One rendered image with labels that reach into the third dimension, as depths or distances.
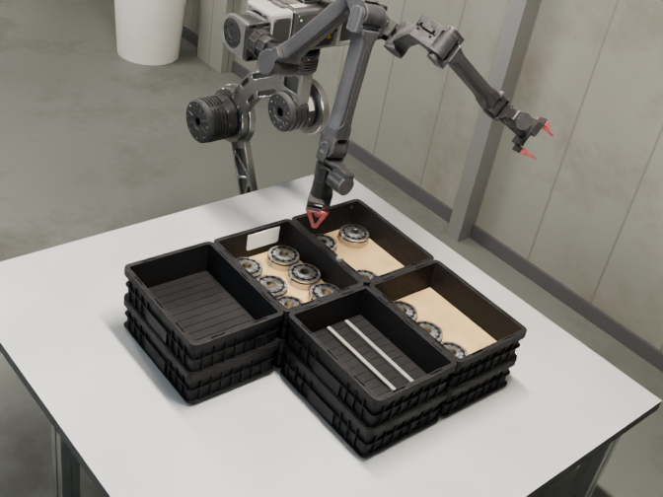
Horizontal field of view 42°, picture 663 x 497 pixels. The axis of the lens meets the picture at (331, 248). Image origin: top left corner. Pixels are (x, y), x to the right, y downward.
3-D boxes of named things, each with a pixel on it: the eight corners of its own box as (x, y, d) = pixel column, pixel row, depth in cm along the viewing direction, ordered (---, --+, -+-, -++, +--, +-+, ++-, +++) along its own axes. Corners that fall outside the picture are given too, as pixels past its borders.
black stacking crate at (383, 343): (281, 345, 248) (286, 315, 242) (359, 315, 265) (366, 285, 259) (369, 434, 225) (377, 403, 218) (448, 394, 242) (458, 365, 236)
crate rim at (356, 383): (285, 319, 243) (286, 313, 242) (365, 290, 260) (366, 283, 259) (376, 409, 219) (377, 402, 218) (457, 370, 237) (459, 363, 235)
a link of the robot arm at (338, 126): (377, 7, 237) (350, 2, 230) (392, 13, 234) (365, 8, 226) (336, 153, 253) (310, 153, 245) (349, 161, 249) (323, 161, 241)
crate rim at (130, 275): (121, 271, 249) (121, 265, 248) (210, 246, 267) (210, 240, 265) (192, 353, 226) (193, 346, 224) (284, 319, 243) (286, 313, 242)
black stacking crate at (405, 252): (285, 247, 289) (289, 219, 283) (352, 226, 307) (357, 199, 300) (359, 314, 266) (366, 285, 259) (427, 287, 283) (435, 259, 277)
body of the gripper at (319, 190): (332, 193, 259) (336, 172, 255) (328, 210, 250) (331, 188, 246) (311, 188, 259) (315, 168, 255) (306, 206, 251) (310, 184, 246)
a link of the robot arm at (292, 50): (376, -23, 236) (351, -29, 229) (392, 21, 234) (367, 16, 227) (278, 59, 267) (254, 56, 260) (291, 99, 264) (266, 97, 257)
